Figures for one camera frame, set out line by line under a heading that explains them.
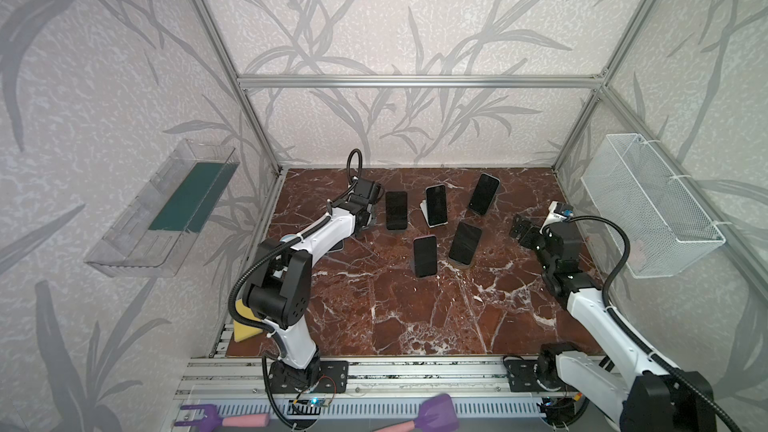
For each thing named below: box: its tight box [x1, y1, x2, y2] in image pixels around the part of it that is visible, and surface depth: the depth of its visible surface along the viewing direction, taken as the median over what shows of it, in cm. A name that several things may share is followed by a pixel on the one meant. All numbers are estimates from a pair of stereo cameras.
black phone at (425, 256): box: [413, 234, 437, 278], surface depth 86 cm
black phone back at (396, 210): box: [386, 191, 408, 230], surface depth 97 cm
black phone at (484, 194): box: [468, 173, 501, 216], surface depth 105 cm
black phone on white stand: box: [426, 184, 448, 226], surface depth 101 cm
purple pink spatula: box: [372, 393, 460, 432], surface depth 70 cm
